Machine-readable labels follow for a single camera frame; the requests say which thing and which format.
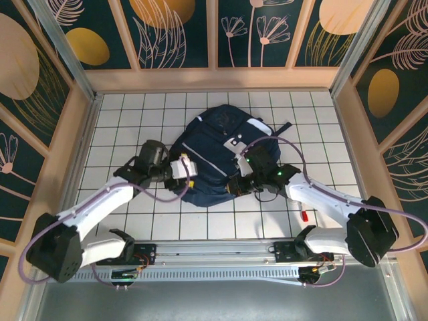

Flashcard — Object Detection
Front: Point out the navy blue backpack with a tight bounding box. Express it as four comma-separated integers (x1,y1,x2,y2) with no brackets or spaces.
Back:
169,104,294,209

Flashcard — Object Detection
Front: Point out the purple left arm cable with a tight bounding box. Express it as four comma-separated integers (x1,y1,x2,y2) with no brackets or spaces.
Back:
20,156,195,292

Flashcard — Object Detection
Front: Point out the aluminium mounting rail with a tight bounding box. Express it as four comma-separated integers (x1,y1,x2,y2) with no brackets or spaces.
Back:
33,236,397,268

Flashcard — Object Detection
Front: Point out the aluminium side rail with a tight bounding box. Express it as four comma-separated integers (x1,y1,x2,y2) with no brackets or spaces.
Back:
49,95,101,242
330,93,382,239

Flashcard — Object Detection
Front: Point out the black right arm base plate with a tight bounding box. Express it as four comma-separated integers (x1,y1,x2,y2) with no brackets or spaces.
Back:
274,241,334,263

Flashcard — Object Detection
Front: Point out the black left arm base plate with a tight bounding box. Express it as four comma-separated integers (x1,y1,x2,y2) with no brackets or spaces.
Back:
96,243,157,267

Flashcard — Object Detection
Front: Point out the slotted grey cable duct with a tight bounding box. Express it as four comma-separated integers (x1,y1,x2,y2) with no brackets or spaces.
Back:
46,267,302,282

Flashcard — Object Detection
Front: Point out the aluminium frame post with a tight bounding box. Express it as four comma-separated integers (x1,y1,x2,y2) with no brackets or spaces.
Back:
329,0,392,98
26,0,98,101

